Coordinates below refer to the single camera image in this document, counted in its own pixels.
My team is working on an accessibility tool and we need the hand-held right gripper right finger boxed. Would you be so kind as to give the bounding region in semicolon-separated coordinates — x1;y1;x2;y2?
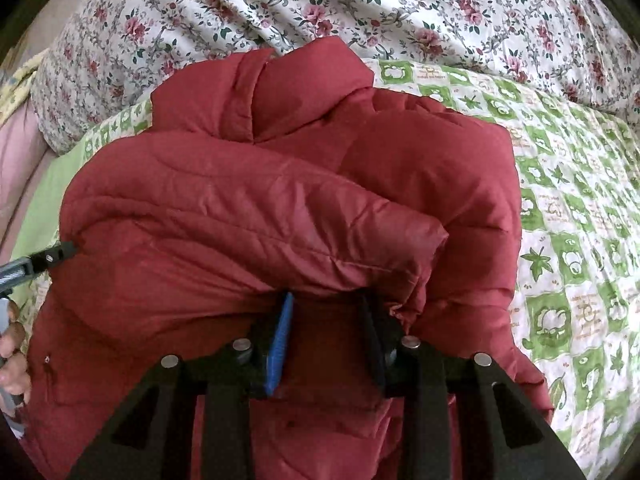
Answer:
360;292;586;480

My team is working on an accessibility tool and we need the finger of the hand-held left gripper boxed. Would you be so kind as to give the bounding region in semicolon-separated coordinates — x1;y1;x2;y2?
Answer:
29;241;79;275

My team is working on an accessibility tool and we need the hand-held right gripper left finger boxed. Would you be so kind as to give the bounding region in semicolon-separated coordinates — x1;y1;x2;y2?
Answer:
67;291;297;480

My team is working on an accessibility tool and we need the red quilted blanket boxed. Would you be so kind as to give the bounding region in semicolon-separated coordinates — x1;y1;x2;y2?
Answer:
22;37;555;480

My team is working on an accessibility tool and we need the person's left hand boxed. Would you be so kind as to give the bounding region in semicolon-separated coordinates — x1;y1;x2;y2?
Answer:
0;304;33;397

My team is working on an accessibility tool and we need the pink quilt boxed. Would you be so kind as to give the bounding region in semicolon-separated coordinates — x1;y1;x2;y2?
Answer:
0;110;58;256

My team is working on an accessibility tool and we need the yellow printed cloth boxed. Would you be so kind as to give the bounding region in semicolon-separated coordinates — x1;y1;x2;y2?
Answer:
0;50;51;128

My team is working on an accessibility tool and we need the green checked bed sheet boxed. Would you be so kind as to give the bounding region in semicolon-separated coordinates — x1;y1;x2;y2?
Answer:
10;57;640;466

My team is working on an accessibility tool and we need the floral print duvet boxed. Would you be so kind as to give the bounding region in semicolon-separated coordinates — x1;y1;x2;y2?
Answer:
32;0;640;156

